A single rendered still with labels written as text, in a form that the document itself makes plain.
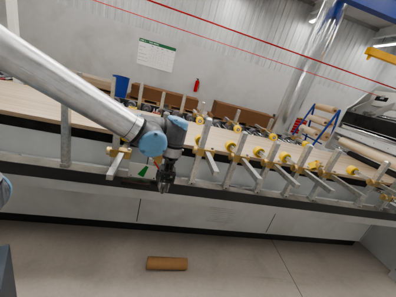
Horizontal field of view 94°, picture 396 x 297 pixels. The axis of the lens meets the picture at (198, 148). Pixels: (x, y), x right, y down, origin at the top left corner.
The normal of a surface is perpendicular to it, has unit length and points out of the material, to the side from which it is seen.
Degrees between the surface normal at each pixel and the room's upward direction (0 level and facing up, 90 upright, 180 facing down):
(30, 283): 0
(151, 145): 92
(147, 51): 90
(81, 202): 90
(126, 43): 90
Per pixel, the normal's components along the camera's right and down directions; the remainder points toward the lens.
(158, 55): 0.09, 0.39
